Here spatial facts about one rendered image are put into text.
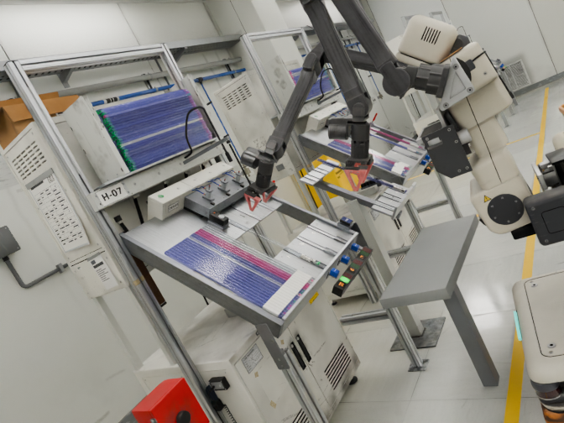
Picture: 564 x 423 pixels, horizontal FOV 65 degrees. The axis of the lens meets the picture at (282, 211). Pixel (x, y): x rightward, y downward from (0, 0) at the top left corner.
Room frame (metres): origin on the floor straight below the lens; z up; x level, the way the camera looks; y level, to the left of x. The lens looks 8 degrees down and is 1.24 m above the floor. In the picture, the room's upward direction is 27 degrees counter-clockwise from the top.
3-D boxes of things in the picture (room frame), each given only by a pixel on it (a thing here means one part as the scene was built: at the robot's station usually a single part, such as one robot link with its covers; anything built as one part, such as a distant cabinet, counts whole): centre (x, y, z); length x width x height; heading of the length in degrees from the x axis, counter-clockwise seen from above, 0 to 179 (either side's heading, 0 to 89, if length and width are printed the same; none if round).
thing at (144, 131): (1.98, 0.33, 1.52); 0.51 x 0.13 x 0.27; 142
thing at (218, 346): (2.00, 0.46, 0.31); 0.70 x 0.65 x 0.62; 142
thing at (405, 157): (3.05, -0.57, 0.65); 1.01 x 0.73 x 1.29; 52
